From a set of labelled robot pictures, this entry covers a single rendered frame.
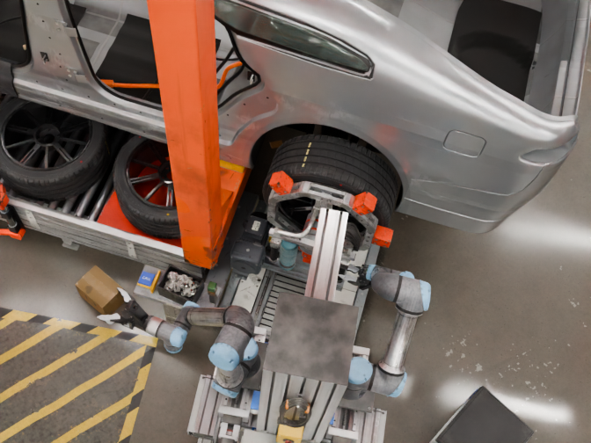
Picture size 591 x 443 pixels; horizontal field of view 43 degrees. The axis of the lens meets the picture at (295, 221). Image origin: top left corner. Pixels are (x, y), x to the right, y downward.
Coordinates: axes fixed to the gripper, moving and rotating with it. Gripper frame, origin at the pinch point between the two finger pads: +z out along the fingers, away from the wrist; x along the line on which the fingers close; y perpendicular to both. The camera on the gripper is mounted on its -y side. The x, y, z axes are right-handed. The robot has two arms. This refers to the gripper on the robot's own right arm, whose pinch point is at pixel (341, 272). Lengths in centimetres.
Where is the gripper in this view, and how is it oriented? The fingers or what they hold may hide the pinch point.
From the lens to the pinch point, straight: 363.8
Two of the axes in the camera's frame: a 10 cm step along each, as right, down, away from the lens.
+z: -9.7, -2.4, 0.5
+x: -2.4, 8.5, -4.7
